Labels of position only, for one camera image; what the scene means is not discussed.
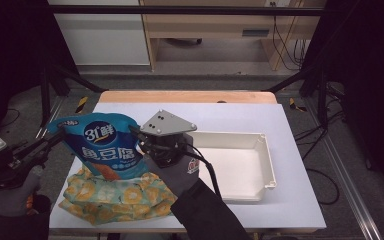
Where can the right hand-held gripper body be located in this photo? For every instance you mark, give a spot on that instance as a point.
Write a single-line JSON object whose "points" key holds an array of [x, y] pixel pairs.
{"points": [[166, 143]]}

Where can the blue snack bag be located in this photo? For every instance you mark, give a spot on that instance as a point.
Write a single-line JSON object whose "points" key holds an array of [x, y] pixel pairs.
{"points": [[106, 150]]}

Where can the teal orange-print cloth bag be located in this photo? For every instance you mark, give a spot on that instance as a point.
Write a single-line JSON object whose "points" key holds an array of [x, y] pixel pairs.
{"points": [[120, 200]]}

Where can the white plastic tray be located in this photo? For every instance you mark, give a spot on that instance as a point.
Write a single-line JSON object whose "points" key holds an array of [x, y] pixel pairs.
{"points": [[240, 166]]}

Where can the person's right hand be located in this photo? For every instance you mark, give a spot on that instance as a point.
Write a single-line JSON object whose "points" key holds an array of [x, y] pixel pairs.
{"points": [[180, 176]]}

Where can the person's left hand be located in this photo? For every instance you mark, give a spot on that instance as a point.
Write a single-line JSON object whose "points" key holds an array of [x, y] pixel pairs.
{"points": [[10, 196]]}

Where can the wooden table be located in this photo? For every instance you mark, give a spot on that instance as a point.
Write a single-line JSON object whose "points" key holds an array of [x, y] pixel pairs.
{"points": [[180, 96]]}

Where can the yellow black floor tape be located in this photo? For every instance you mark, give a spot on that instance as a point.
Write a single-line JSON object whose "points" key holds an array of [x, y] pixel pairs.
{"points": [[296, 105], [81, 104]]}

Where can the white table sheet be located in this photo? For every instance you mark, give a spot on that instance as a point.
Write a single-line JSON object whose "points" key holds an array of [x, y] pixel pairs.
{"points": [[246, 116]]}

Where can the white cabinet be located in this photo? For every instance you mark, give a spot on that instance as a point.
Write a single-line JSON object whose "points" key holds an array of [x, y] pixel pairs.
{"points": [[101, 36]]}

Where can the light wooden desk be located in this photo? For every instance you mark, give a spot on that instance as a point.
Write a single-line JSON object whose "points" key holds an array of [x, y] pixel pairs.
{"points": [[213, 26]]}

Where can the aluminium frame rail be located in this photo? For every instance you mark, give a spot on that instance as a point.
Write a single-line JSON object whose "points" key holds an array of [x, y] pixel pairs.
{"points": [[343, 173], [51, 116]]}

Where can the black frame strut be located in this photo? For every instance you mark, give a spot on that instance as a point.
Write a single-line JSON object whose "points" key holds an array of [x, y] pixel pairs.
{"points": [[46, 93], [313, 83]]}

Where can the black horizontal frame bar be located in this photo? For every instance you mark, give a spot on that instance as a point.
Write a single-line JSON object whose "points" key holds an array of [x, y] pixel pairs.
{"points": [[180, 10]]}

